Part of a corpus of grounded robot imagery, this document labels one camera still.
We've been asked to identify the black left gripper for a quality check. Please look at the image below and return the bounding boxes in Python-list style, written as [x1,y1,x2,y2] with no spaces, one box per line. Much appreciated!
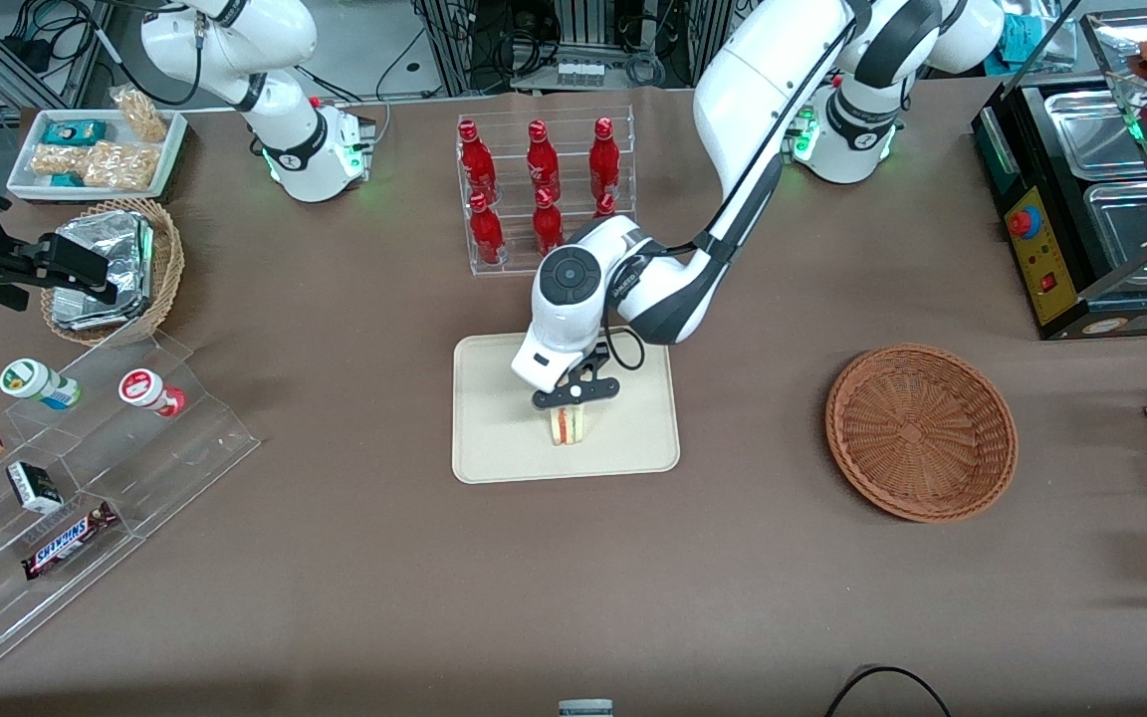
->
[532,344,622,412]

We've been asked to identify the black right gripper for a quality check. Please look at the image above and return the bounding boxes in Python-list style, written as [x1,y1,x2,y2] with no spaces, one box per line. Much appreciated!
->
[0,169,122,312]

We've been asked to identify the triangle sandwich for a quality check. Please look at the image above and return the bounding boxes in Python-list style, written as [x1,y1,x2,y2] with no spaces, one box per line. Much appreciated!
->
[551,402,590,447]

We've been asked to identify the small deep wicker basket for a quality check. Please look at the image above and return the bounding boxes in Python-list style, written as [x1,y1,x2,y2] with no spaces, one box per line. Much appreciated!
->
[41,197,185,348]

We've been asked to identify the beige plastic tray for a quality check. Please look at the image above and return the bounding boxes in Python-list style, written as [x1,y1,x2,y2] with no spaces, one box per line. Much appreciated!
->
[451,332,682,485]

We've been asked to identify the white snack tray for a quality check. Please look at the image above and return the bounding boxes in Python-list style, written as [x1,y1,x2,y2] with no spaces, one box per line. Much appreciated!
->
[6,108,188,203]

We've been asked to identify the round brown wicker basket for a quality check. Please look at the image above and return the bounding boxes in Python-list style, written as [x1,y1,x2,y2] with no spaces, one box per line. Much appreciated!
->
[825,344,1020,524]

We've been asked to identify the silver foil packs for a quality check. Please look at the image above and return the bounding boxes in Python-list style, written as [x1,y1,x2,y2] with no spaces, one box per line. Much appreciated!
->
[51,211,155,331]

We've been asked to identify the clear bag of crackers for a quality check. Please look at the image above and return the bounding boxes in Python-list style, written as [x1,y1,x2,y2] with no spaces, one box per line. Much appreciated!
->
[84,139,159,191]
[111,85,169,143]
[31,144,93,179]

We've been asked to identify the green lid yogurt cup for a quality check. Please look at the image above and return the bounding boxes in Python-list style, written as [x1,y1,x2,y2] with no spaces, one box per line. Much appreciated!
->
[0,358,82,410]

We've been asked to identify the red lid yogurt cup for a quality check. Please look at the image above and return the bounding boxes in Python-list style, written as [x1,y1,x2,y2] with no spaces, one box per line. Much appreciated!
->
[118,368,187,417]

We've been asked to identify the clear acrylic bottle rack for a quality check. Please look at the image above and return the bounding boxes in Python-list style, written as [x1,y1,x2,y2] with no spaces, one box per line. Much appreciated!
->
[456,105,636,278]

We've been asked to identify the clear acrylic stepped stand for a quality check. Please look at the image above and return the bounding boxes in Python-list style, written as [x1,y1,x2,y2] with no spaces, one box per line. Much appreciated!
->
[0,329,261,678]

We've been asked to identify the small black white box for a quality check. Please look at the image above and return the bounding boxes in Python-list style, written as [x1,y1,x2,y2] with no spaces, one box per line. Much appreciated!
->
[6,461,65,515]

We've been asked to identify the Snickers chocolate bar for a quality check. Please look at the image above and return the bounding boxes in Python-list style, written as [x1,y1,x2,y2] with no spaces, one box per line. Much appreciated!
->
[21,501,119,581]

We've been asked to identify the black glass food warmer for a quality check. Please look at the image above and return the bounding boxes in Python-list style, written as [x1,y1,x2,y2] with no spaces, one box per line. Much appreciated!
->
[970,10,1147,342]

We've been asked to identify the teal cloth bundle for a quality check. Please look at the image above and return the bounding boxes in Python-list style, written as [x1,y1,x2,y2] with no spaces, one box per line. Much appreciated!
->
[997,12,1074,63]

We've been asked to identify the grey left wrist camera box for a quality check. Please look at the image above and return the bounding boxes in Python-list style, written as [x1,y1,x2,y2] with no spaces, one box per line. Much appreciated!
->
[511,332,581,394]

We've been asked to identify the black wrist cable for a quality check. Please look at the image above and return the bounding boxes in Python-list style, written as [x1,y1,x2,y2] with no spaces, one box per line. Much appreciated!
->
[601,327,647,372]

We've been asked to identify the aluminium frame rack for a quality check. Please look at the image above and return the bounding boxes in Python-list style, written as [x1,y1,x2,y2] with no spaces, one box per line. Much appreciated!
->
[414,0,736,96]

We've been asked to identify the black cable loop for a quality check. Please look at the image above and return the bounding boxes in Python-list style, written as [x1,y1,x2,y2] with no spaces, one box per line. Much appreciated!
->
[825,665,953,717]

